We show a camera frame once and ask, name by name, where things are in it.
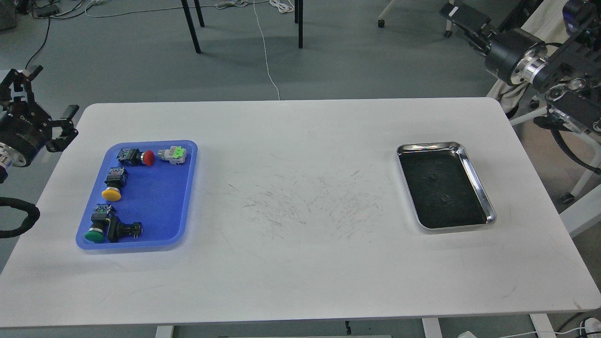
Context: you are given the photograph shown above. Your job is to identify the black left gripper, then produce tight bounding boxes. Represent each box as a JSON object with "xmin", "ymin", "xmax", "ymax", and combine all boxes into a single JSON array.
[{"xmin": 0, "ymin": 65, "xmax": 80, "ymax": 167}]

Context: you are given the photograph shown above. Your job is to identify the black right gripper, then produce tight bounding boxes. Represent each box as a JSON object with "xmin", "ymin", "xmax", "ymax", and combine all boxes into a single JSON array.
[{"xmin": 439, "ymin": 4, "xmax": 549, "ymax": 86}]

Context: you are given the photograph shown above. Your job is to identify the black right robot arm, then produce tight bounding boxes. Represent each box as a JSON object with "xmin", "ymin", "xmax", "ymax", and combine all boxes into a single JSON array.
[{"xmin": 440, "ymin": 0, "xmax": 600, "ymax": 175}]

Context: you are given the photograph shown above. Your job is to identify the blue plastic tray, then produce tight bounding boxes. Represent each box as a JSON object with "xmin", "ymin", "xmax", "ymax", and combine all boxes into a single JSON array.
[{"xmin": 75, "ymin": 140, "xmax": 198, "ymax": 252}]

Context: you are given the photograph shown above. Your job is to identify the silver metal tray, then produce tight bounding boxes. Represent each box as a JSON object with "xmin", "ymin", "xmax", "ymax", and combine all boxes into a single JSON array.
[{"xmin": 396, "ymin": 141, "xmax": 497, "ymax": 231}]

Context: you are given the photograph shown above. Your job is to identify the beige cloth on chair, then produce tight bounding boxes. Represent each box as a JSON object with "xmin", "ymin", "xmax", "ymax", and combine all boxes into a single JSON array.
[{"xmin": 486, "ymin": 0, "xmax": 569, "ymax": 114}]

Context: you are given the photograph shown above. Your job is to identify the black table leg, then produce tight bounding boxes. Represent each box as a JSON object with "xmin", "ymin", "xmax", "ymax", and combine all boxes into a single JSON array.
[{"xmin": 181, "ymin": 0, "xmax": 202, "ymax": 55}]

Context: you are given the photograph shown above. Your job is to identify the black floor cable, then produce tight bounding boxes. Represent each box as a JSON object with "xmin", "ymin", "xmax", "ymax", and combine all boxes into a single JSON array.
[{"xmin": 23, "ymin": 16, "xmax": 51, "ymax": 69}]

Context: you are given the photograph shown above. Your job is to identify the red push button switch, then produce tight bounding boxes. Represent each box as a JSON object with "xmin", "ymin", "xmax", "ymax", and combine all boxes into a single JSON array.
[{"xmin": 116, "ymin": 148, "xmax": 156, "ymax": 167}]

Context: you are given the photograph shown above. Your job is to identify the yellow push button switch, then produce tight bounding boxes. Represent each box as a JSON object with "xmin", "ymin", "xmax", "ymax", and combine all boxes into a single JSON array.
[{"xmin": 101, "ymin": 166, "xmax": 128, "ymax": 201}]

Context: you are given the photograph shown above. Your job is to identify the green push button switch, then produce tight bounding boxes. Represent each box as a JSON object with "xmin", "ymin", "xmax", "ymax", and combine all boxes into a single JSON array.
[{"xmin": 84, "ymin": 204, "xmax": 115, "ymax": 244}]

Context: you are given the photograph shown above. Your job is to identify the black switch block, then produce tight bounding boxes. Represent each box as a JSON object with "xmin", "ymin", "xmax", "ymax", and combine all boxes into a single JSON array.
[{"xmin": 107, "ymin": 216, "xmax": 143, "ymax": 243}]

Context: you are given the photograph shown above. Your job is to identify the grey green switch module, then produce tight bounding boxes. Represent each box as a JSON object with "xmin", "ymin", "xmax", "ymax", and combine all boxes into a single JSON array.
[{"xmin": 157, "ymin": 146, "xmax": 187, "ymax": 165}]

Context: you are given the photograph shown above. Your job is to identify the white floor cable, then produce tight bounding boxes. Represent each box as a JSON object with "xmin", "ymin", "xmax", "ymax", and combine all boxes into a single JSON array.
[{"xmin": 253, "ymin": 0, "xmax": 281, "ymax": 100}]

